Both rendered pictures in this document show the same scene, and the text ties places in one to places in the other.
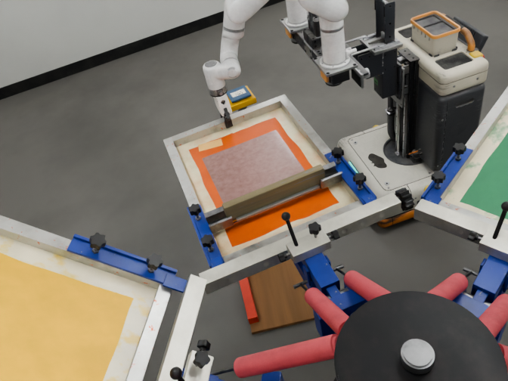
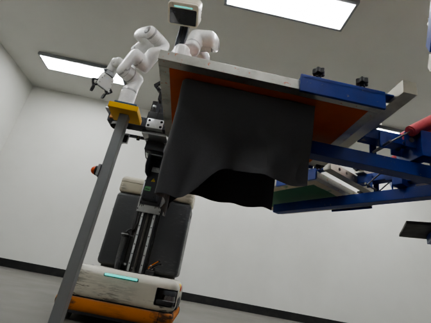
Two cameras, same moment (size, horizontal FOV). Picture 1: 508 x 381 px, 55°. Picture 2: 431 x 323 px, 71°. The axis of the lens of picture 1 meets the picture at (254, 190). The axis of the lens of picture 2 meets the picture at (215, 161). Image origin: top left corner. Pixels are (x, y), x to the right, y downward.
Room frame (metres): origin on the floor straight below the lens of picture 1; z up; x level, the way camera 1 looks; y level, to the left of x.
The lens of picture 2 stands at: (1.42, 1.10, 0.30)
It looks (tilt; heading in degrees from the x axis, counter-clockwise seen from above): 22 degrees up; 278
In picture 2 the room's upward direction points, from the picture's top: 11 degrees clockwise
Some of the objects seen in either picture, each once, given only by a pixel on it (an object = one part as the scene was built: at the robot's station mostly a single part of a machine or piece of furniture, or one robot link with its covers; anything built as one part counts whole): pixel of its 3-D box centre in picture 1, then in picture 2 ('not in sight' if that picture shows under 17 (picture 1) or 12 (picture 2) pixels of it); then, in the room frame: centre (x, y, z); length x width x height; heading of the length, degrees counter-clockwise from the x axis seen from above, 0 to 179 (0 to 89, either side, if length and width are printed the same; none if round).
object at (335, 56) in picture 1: (336, 43); not in sight; (1.80, -0.48, 1.21); 0.16 x 0.13 x 0.15; 96
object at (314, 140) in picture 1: (255, 170); (253, 120); (1.44, -0.03, 0.97); 0.79 x 0.58 x 0.04; 10
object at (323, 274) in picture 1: (317, 267); (379, 138); (0.89, -0.13, 1.02); 0.17 x 0.06 x 0.05; 10
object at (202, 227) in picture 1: (206, 238); (340, 95); (1.16, 0.20, 0.98); 0.30 x 0.05 x 0.07; 10
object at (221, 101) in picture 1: (221, 100); not in sight; (1.81, 0.04, 1.09); 0.10 x 0.08 x 0.11; 10
